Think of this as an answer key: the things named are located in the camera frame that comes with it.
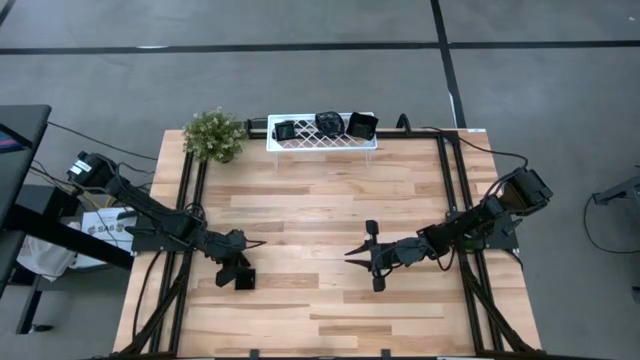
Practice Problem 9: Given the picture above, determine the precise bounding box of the white cardboard box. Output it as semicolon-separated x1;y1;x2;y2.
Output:
74;207;139;269

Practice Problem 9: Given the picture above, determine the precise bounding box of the grey metal stand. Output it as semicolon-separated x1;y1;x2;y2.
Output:
592;172;640;206

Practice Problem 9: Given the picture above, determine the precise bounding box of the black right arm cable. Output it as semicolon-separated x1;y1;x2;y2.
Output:
424;125;530;171

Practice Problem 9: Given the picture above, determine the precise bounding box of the white bag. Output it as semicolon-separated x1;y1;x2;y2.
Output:
17;234;76;282

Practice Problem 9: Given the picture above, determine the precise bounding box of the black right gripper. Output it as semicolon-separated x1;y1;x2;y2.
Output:
343;219;435;293

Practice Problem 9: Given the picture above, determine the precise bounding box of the black leaf-shaped mini plate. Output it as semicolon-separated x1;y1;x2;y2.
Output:
314;110;346;139

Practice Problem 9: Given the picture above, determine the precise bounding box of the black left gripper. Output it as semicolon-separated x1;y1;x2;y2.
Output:
202;229;254;289

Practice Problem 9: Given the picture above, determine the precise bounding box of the black wavy square mini plate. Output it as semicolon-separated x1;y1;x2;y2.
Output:
345;111;380;141

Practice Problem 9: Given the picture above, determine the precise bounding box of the white lattice shelf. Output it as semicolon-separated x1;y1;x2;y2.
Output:
266;111;379;172

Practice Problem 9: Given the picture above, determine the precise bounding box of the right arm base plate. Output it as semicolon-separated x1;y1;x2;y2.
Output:
445;209;524;251

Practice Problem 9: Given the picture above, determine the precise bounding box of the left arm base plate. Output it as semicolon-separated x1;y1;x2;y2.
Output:
130;214;204;253

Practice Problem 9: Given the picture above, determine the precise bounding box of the green potted plant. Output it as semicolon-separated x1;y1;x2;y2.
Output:
182;106;250;165

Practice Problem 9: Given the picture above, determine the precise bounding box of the black cable box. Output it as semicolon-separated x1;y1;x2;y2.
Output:
244;117;270;140

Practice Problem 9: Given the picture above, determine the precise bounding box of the laptop screen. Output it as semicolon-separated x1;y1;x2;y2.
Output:
0;123;32;154

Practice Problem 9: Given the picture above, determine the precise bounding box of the black desk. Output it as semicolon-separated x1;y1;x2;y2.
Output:
0;103;135;335

